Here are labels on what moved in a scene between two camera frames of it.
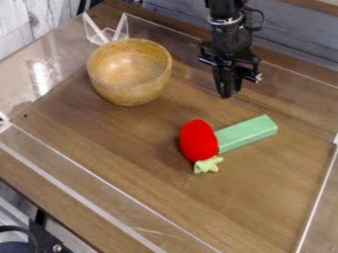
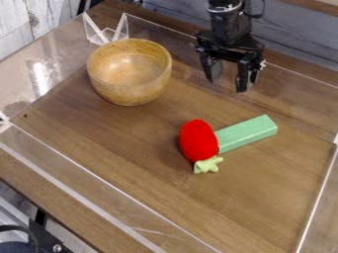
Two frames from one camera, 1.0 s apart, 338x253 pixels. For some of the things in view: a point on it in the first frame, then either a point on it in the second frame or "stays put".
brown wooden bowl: x=128 y=70 stays put
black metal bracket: x=47 y=242 stays put
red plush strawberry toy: x=199 y=144 stays put
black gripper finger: x=235 y=81 to x=246 y=67
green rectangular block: x=246 y=132 stays put
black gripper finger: x=222 y=77 to x=207 y=60
